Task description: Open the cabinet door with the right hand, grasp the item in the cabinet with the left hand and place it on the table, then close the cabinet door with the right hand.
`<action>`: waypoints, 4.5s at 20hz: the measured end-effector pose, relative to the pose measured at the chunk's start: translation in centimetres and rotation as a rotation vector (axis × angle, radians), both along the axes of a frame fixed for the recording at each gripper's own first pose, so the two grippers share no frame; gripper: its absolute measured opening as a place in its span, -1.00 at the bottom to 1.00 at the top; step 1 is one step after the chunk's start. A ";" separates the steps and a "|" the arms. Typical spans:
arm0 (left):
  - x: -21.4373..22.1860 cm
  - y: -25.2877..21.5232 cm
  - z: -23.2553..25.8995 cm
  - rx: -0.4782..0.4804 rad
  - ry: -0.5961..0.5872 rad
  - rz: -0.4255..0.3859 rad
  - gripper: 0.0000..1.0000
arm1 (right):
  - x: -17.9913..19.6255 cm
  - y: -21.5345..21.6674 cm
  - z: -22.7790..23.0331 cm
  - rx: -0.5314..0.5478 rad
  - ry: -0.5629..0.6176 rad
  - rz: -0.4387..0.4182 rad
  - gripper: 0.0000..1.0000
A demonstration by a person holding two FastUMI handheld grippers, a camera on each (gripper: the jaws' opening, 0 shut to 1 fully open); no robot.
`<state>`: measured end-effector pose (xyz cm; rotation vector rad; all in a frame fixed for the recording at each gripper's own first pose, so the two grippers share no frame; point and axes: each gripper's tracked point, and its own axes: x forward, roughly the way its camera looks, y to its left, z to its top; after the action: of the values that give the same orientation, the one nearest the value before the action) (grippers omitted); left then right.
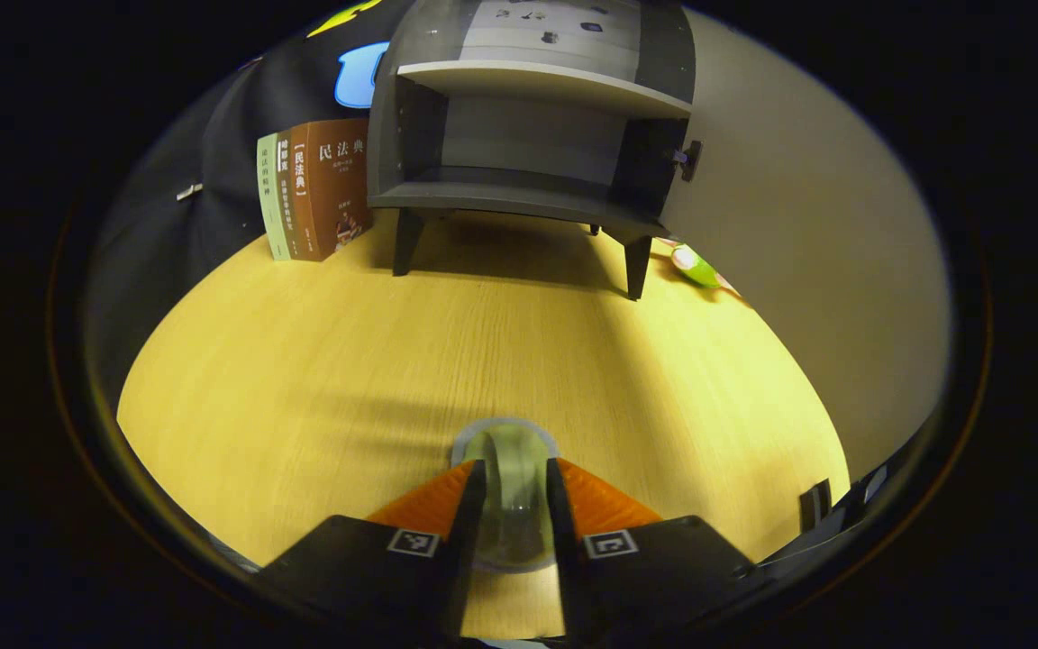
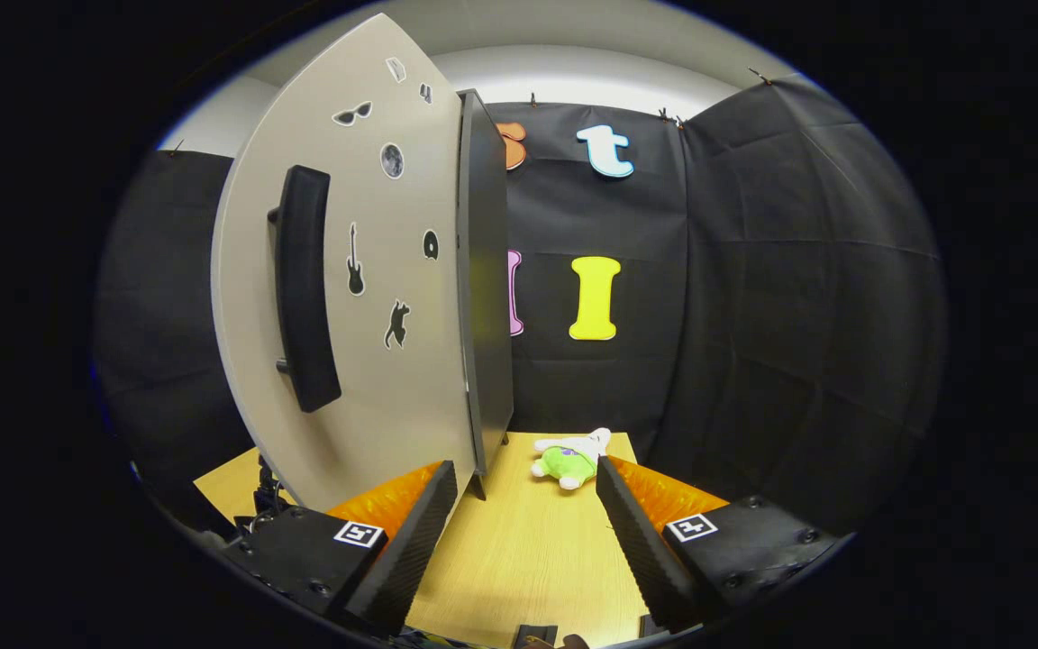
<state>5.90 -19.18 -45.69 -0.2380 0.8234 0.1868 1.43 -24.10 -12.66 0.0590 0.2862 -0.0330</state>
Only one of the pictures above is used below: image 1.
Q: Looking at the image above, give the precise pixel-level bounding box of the grey cabinet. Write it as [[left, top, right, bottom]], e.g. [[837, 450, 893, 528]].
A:
[[366, 0, 702, 303]]

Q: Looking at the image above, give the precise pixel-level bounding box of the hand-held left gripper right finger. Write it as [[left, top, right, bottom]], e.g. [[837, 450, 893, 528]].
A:
[[544, 458, 777, 643]]

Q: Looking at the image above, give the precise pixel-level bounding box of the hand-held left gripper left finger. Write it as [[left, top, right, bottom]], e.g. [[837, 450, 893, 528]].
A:
[[253, 460, 488, 643]]

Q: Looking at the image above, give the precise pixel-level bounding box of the green white pink object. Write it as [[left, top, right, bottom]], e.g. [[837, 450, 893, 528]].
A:
[[659, 236, 745, 299]]

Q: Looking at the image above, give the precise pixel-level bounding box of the black backdrop cloth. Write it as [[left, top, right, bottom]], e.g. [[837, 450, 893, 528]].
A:
[[85, 0, 412, 407]]

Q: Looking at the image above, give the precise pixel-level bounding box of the large brown book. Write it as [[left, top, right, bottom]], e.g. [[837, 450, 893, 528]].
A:
[[289, 117, 374, 263]]

